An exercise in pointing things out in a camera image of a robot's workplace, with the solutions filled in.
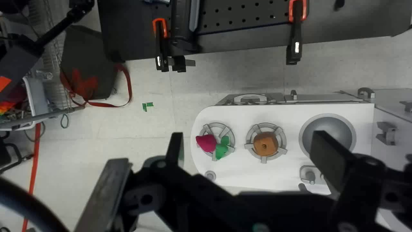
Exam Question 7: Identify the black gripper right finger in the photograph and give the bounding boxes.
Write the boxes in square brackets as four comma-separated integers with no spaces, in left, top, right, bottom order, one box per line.
[309,129,358,196]

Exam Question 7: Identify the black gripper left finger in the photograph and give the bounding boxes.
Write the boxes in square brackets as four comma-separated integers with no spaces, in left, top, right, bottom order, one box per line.
[75,158,136,232]

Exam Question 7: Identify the silver toy sink bowl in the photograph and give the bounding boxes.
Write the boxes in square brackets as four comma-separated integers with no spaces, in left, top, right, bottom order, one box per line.
[298,113,358,159]

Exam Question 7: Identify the gray toy burner grate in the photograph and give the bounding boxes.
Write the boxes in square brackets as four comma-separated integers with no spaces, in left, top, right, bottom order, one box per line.
[244,122,289,166]
[197,122,239,163]

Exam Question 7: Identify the brown toy bread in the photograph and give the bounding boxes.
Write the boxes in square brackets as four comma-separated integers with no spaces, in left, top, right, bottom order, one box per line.
[253,132,279,158]

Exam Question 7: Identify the white toy kitchen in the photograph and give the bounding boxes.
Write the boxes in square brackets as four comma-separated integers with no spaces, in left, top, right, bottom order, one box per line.
[190,87,412,200]

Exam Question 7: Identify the pink toy radish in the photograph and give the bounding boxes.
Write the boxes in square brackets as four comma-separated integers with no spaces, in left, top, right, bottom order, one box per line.
[195,133,232,162]

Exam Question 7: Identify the orange black clamp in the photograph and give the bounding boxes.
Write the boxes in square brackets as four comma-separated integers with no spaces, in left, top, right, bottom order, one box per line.
[285,0,311,68]
[151,17,172,74]

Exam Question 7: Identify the black perforated table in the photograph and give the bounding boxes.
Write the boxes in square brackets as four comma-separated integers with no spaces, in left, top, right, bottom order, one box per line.
[97,0,412,62]

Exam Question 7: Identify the orange floor cable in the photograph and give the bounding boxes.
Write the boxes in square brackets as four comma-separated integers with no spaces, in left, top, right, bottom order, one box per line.
[21,122,43,232]

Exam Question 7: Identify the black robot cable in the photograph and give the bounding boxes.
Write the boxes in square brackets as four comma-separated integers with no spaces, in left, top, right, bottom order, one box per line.
[0,175,71,232]

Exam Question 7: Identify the dark bag red straps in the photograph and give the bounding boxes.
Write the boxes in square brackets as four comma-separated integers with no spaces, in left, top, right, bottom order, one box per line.
[60,25,133,110]

